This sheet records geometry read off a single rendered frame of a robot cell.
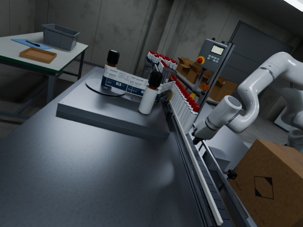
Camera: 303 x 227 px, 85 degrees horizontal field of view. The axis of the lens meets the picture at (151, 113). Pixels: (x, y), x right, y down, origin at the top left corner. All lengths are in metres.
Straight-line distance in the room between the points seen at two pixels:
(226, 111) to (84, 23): 4.93
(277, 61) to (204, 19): 5.04
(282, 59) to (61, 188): 1.03
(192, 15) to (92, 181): 5.44
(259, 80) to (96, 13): 4.84
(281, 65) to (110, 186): 0.89
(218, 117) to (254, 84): 0.21
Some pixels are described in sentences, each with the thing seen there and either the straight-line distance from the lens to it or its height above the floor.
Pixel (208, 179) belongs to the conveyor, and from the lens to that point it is 0.86.
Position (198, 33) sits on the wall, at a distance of 5.86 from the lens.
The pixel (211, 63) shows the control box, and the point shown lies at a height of 1.33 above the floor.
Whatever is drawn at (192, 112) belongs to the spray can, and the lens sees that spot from 1.05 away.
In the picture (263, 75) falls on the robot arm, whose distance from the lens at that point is 0.90.
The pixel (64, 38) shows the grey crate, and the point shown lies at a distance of 2.71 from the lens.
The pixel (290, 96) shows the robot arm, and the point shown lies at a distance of 1.20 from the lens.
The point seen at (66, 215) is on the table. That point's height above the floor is 0.83.
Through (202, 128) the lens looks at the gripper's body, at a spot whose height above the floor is 1.06.
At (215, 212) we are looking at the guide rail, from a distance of 0.71.
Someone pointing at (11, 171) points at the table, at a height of 0.83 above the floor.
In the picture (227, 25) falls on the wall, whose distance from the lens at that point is 6.30.
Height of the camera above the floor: 1.36
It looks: 24 degrees down
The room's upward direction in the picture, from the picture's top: 21 degrees clockwise
